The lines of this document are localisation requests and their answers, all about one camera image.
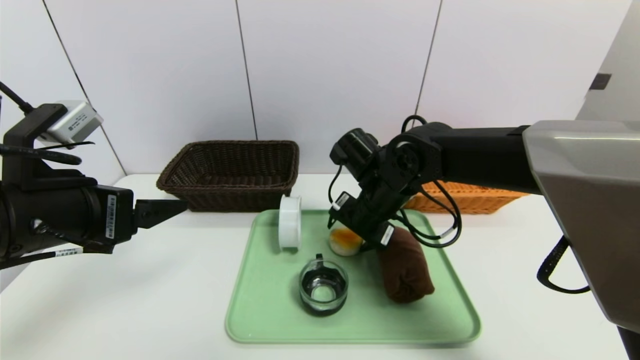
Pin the orange wicker basket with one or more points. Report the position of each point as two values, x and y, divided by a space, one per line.
480 200

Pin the white plastic spool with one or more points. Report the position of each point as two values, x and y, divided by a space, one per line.
290 225

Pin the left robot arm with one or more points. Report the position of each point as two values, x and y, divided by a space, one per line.
45 215

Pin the brown towel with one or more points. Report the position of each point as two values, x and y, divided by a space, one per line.
405 270

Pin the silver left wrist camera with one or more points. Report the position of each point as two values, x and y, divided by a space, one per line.
75 122

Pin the black left camera bracket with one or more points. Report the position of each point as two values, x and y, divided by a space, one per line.
30 150

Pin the dark brown wicker basket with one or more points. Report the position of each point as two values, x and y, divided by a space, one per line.
230 195

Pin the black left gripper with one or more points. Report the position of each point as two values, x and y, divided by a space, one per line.
118 215

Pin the dark wall plate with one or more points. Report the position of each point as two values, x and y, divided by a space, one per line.
600 81

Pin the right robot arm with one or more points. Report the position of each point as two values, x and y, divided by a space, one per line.
475 155

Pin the light green plastic tray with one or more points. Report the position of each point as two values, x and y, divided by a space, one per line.
270 320

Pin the thin black zip tie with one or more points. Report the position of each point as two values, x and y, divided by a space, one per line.
80 145

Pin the yellow-topped egg tart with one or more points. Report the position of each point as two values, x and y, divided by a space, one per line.
345 242

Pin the glass cup with black base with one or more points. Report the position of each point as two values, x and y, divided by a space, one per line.
323 290

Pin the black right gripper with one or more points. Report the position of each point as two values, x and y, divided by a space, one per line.
361 220

